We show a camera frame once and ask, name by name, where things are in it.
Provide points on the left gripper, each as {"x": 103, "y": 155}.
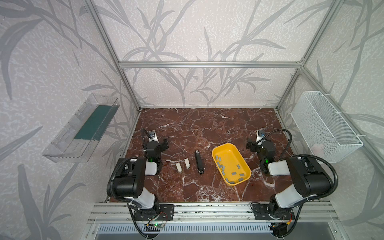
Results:
{"x": 154, "y": 145}

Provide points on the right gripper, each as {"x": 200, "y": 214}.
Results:
{"x": 258, "y": 146}

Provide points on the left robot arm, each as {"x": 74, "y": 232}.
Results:
{"x": 127, "y": 182}

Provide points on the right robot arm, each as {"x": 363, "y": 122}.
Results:
{"x": 313, "y": 178}

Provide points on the yellow plastic tray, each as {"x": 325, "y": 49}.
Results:
{"x": 227, "y": 157}

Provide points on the green circuit board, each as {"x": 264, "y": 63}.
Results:
{"x": 155, "y": 226}

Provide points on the white wire basket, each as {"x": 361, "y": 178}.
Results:
{"x": 323, "y": 128}

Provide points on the clear plastic wall shelf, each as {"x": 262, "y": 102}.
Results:
{"x": 79, "y": 138}

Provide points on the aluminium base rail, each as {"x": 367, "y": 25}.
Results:
{"x": 204, "y": 217}

